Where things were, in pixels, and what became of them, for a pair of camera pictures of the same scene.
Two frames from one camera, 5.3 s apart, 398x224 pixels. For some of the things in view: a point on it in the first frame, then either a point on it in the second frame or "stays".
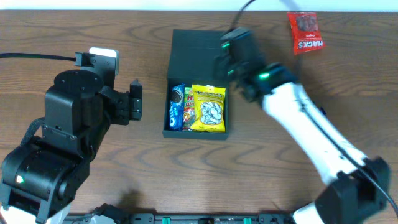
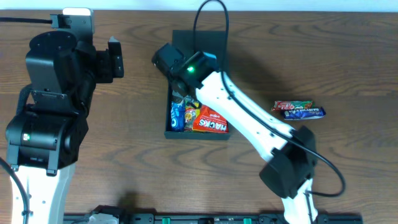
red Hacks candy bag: x=305 y=29 → x=206 y=119
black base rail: x=209 y=218 stays
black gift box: x=192 y=60 stays
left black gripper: x=135 y=101 → x=115 y=58
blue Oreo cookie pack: x=176 y=107 stays
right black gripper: x=235 y=40 → x=181 y=88
